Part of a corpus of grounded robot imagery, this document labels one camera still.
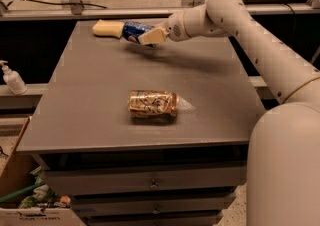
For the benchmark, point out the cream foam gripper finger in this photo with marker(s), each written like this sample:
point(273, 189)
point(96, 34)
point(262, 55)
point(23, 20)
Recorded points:
point(152, 35)

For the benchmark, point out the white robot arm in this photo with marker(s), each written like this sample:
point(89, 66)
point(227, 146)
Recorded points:
point(283, 166)

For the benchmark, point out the cardboard box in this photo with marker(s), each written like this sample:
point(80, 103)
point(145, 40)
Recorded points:
point(16, 180)

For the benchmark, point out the yellow sponge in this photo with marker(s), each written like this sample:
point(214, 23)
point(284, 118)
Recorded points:
point(108, 28)

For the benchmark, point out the crushed orange drink can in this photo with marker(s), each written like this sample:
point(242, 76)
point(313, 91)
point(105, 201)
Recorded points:
point(150, 103)

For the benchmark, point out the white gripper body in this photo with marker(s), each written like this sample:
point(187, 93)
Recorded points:
point(174, 29)

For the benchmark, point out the white pump bottle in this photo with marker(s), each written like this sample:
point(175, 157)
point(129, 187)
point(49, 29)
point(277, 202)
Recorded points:
point(13, 80)

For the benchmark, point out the grey drawer cabinet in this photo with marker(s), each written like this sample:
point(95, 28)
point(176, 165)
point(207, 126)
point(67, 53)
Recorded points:
point(121, 170)

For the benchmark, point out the blue pepsi can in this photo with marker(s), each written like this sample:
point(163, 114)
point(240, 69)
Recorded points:
point(133, 30)

